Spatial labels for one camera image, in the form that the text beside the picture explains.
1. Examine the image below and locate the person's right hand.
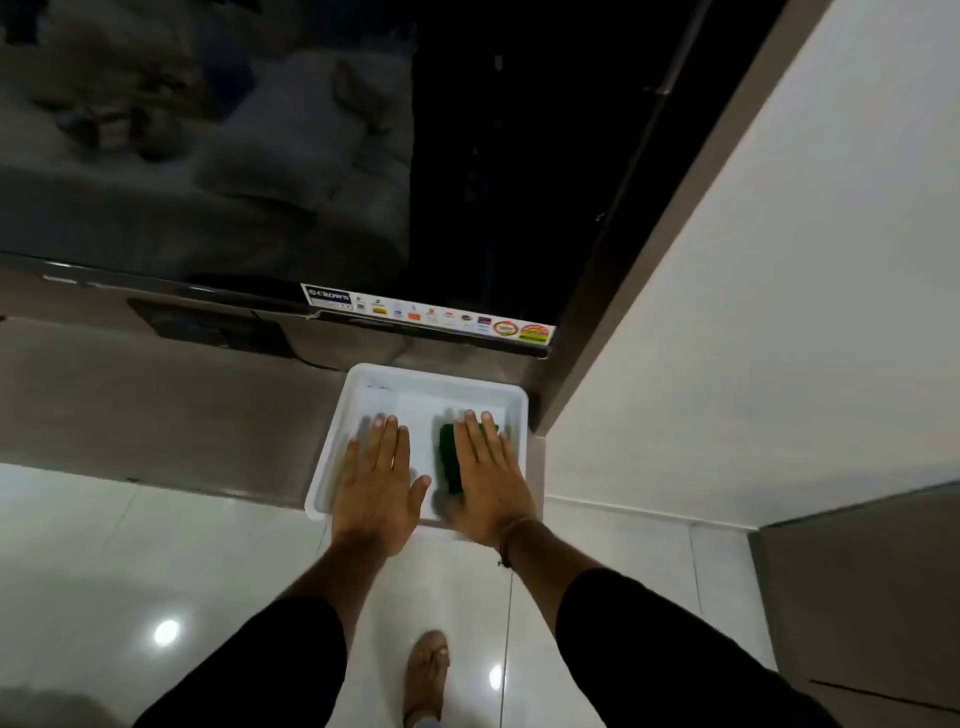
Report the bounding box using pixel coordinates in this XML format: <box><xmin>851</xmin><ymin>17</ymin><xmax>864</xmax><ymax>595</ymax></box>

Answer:
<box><xmin>434</xmin><ymin>410</ymin><xmax>538</xmax><ymax>550</ymax></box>

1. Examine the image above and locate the person's left hand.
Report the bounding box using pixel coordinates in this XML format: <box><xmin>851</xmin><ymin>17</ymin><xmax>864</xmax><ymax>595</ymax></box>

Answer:
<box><xmin>330</xmin><ymin>414</ymin><xmax>433</xmax><ymax>555</ymax></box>

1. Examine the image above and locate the person's left forearm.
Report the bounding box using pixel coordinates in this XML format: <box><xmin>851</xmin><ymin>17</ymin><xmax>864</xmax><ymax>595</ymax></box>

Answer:
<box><xmin>278</xmin><ymin>530</ymin><xmax>403</xmax><ymax>652</ymax></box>

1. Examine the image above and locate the person's right forearm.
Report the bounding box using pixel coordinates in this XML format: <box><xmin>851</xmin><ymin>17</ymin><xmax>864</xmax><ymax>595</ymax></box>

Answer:
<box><xmin>491</xmin><ymin>515</ymin><xmax>605</xmax><ymax>635</ymax></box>

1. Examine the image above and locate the person's bare foot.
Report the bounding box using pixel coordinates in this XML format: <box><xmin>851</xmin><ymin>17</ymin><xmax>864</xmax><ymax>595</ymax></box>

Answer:
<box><xmin>402</xmin><ymin>629</ymin><xmax>451</xmax><ymax>728</ymax></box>

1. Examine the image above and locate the white plastic tray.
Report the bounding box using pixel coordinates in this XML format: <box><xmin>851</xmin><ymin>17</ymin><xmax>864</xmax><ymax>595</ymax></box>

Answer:
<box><xmin>303</xmin><ymin>362</ymin><xmax>530</xmax><ymax>526</ymax></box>

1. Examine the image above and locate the white sticker strip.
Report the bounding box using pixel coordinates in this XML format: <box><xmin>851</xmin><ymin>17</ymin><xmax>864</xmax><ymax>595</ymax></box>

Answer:
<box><xmin>301</xmin><ymin>283</ymin><xmax>556</xmax><ymax>348</ymax></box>

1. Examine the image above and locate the black left sleeve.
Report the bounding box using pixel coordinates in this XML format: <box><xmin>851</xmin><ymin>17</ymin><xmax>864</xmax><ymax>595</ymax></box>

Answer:
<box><xmin>131</xmin><ymin>596</ymin><xmax>350</xmax><ymax>728</ymax></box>

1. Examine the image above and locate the black sleeve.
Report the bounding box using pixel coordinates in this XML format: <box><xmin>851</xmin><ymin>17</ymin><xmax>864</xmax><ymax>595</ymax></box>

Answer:
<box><xmin>554</xmin><ymin>567</ymin><xmax>845</xmax><ymax>728</ymax></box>
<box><xmin>131</xmin><ymin>596</ymin><xmax>350</xmax><ymax>728</ymax></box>

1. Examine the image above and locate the grey television console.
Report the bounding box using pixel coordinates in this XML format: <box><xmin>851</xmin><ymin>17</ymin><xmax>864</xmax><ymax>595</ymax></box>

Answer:
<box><xmin>0</xmin><ymin>314</ymin><xmax>547</xmax><ymax>519</ymax></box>

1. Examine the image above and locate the black right sleeve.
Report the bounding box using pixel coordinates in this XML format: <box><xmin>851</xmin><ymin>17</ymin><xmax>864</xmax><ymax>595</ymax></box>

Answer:
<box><xmin>554</xmin><ymin>567</ymin><xmax>845</xmax><ymax>728</ymax></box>

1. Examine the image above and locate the black television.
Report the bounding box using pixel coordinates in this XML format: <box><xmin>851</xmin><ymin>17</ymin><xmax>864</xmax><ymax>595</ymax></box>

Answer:
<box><xmin>0</xmin><ymin>0</ymin><xmax>714</xmax><ymax>358</ymax></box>

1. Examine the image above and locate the grey side cabinet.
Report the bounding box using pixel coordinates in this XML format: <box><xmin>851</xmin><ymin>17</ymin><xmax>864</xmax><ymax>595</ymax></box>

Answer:
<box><xmin>749</xmin><ymin>481</ymin><xmax>960</xmax><ymax>728</ymax></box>

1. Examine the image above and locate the thin wrist thread bracelet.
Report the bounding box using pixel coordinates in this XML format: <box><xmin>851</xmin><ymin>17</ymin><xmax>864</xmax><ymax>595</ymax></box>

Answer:
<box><xmin>496</xmin><ymin>515</ymin><xmax>541</xmax><ymax>570</ymax></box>

